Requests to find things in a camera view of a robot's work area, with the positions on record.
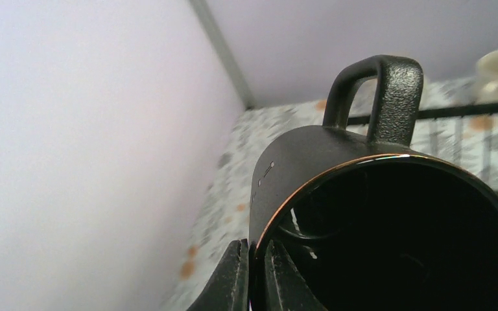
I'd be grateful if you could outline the black mug white rim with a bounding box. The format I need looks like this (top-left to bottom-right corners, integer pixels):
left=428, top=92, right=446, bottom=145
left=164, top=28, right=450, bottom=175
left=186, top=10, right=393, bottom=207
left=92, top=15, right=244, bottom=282
left=248, top=55, right=498, bottom=310

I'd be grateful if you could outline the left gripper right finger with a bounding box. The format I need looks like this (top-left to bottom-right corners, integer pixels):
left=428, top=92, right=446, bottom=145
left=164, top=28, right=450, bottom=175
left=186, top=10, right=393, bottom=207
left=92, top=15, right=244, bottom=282
left=264, top=241, right=326, bottom=311

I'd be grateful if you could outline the black wire dish rack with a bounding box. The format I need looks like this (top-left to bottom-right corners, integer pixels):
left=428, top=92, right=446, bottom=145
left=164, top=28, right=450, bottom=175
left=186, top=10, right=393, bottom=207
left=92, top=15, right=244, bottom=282
left=345, top=99, right=498, bottom=211

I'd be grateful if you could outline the left aluminium frame post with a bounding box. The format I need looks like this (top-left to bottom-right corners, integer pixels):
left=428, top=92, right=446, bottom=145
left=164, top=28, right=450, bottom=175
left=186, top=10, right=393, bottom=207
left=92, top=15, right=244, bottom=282
left=188, top=0, right=257, bottom=109

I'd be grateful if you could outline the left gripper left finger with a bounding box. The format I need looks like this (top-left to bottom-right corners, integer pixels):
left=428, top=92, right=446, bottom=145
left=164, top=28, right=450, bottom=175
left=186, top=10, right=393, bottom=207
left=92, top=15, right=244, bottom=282
left=187, top=239, right=249, bottom=311

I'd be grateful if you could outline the floral patterned tablecloth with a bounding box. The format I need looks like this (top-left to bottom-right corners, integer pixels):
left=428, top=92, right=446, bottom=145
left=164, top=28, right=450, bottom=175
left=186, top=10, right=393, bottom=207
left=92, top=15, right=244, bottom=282
left=160, top=78, right=474, bottom=310

